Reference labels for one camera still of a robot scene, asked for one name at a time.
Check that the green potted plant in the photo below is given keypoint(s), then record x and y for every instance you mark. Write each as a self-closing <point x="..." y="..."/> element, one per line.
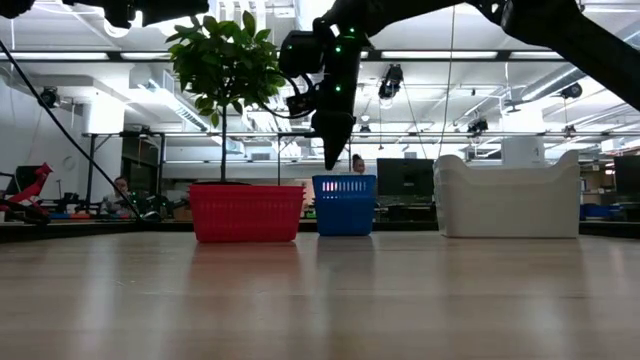
<point x="225" y="60"/>

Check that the blue slotted plastic basket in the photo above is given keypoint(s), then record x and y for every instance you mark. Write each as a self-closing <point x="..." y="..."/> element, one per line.
<point x="345" y="220"/>

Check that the red background machine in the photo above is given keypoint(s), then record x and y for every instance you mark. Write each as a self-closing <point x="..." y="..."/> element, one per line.
<point x="35" y="187"/>

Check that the silver ventilation duct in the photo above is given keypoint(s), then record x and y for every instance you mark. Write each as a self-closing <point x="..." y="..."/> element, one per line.
<point x="560" y="75"/>

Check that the black computer monitor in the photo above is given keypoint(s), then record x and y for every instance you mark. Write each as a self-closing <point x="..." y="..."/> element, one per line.
<point x="405" y="177"/>
<point x="627" y="175"/>

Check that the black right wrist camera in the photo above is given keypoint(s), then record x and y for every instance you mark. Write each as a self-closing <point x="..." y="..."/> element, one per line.
<point x="301" y="105"/>

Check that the black ceiling spotlight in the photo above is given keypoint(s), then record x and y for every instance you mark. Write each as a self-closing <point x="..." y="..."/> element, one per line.
<point x="571" y="91"/>
<point x="391" y="81"/>
<point x="477" y="125"/>
<point x="48" y="97"/>

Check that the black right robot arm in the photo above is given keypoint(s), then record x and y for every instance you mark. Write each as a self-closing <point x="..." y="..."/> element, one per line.
<point x="550" y="25"/>

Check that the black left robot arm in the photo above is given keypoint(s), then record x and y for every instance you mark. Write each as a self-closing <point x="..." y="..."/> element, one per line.
<point x="165" y="7"/>

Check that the person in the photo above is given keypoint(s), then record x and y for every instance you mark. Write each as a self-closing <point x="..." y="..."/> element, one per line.
<point x="120" y="192"/>
<point x="357" y="164"/>

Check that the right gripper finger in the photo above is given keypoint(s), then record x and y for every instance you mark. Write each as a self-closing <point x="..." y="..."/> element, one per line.
<point x="341" y="142"/>
<point x="328" y="145"/>

